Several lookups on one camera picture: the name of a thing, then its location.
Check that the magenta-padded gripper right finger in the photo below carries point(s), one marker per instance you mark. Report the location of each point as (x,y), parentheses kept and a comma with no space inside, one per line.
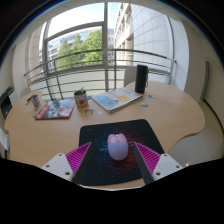
(162,166)

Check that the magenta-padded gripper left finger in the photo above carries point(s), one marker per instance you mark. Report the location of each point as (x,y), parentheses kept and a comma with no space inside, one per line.
(61,166)

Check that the pink lilac computer mouse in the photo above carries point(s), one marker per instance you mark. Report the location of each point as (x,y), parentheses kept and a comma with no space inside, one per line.
(117,147)

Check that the black mouse pad colourful print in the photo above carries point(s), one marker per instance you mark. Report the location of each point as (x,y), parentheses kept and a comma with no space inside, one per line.
(100,133)

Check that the red blue magazine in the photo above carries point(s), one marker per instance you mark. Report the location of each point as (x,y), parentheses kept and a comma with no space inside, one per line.
(56,108)

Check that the white chair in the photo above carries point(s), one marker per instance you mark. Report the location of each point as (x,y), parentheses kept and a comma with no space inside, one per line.
(130,76)
(24,92)
(3,138)

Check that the white mug with plant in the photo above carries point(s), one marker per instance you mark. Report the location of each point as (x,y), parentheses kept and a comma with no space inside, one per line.
(81,99)

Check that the blue black stapler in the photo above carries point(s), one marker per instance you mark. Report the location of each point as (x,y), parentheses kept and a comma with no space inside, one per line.
(30,99)

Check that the light blue yellow book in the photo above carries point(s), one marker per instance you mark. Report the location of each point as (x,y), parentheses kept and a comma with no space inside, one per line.
(116,99)

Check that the black white printer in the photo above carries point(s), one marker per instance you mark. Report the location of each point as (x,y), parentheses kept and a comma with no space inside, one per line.
(6,103)

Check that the black cylinder speaker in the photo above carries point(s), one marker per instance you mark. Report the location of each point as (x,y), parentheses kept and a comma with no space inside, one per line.
(141,79)

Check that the grey metal railing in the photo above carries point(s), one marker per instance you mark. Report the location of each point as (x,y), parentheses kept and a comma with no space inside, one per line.
(80,53)

